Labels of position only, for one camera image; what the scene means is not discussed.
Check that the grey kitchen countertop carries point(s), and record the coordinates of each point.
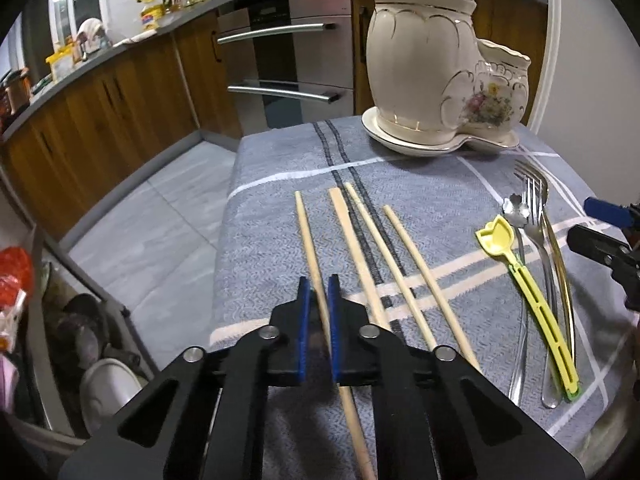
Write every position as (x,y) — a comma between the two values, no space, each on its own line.
(150,37)

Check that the red plastic bag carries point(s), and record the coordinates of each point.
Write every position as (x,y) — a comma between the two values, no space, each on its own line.
(14,272)

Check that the grey metal rack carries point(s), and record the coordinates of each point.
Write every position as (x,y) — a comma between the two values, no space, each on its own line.
(37,280)

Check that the stainless steel oven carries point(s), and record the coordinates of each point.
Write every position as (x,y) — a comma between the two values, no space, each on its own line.
(320,60)

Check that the cream floral ceramic utensil holder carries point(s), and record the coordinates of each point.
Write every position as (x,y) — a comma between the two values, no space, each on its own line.
(410,60)

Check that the yellow bottles group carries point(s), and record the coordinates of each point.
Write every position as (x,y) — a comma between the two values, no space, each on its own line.
(150,14)

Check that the wooden chopstick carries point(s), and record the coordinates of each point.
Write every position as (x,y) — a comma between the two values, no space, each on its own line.
(306,240)
(350,240)
(380,250)
(425,280)

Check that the wooden kitchen cabinets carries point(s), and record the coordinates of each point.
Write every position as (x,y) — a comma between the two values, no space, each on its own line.
(125,110)

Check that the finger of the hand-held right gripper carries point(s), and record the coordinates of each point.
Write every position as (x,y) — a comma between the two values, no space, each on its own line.
(607,211)
(597,246)

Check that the white bowl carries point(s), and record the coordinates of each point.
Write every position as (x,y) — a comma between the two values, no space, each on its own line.
(107,390)

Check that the yellow tulip plastic spoon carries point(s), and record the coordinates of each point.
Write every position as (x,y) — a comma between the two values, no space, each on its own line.
(495,240)

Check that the yellow storage container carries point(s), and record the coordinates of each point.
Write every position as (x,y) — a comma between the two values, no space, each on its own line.
(60,62)

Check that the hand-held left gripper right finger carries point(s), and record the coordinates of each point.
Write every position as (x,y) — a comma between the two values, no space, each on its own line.
(336,330)

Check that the gold metal fork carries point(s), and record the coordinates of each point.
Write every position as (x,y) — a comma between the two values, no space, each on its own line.
(560,270)

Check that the dark pot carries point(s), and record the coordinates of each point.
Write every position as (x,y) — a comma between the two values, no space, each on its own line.
(85,330)

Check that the pink plastic bag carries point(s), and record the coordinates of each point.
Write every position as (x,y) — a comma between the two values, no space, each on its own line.
(7,382)

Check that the pink folded cloth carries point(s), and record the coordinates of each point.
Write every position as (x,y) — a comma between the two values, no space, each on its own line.
(90,29)

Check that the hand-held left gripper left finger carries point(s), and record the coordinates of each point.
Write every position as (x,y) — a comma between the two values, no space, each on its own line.
(303,330)

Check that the grey striped tablecloth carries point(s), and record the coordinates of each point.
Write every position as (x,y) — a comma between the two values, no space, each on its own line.
(280,170)

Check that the silver flower-shaped spoon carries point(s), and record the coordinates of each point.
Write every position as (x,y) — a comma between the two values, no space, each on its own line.
(515,209)

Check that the silver metal fork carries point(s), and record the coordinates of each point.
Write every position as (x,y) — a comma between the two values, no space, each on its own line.
(534,200)

